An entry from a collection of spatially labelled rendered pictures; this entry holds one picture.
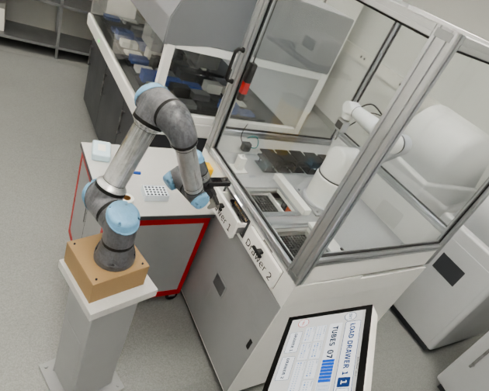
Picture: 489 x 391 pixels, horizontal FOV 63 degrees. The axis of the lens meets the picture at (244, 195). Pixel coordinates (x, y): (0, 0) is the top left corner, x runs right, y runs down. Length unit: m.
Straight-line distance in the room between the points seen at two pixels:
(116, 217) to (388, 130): 0.94
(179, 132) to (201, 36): 1.14
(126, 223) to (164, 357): 1.17
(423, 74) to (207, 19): 1.36
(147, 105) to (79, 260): 0.61
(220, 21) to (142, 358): 1.88
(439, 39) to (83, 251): 1.36
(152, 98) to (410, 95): 0.81
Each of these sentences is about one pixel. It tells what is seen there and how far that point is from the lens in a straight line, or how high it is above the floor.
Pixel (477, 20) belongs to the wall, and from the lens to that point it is 5.34.
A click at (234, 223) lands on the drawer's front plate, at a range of 1.89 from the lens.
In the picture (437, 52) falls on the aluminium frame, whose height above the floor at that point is 1.93.
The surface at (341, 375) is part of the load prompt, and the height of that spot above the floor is 1.15.
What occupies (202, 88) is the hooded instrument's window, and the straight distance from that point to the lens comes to 2.55.
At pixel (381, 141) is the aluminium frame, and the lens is 1.38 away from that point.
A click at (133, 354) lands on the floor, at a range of 2.40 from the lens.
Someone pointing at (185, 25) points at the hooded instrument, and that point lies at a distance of 2.33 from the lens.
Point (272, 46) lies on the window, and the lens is 1.91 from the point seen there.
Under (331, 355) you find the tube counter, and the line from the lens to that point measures 1.30.
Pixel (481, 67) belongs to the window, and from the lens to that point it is 1.52.
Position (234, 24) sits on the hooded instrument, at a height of 1.55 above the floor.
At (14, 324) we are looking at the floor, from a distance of 2.46.
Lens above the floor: 2.02
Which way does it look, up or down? 32 degrees down
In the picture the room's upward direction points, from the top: 25 degrees clockwise
